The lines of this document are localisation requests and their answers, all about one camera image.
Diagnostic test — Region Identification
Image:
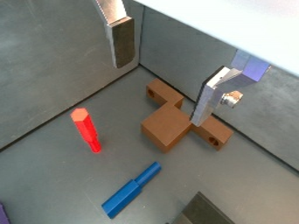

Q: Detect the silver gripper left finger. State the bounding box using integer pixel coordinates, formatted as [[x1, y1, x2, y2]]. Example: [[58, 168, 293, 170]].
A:
[[94, 0, 136, 68]]

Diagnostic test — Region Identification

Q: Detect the brown T-shaped block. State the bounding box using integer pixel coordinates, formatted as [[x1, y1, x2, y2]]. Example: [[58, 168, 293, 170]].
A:
[[142, 79, 234, 153]]

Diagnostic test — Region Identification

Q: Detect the purple base block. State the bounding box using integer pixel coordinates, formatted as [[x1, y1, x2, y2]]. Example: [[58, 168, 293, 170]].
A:
[[0, 203, 11, 224]]

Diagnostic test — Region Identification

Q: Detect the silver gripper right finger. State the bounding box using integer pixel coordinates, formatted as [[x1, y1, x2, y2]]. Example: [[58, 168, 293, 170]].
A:
[[191, 50, 270, 127]]

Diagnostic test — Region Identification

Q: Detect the red hexagonal peg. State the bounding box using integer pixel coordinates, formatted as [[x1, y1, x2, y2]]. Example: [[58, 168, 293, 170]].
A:
[[71, 108, 102, 153]]

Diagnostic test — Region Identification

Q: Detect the blue cylindrical peg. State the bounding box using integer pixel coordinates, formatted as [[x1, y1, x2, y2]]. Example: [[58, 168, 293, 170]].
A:
[[102, 162, 162, 219]]

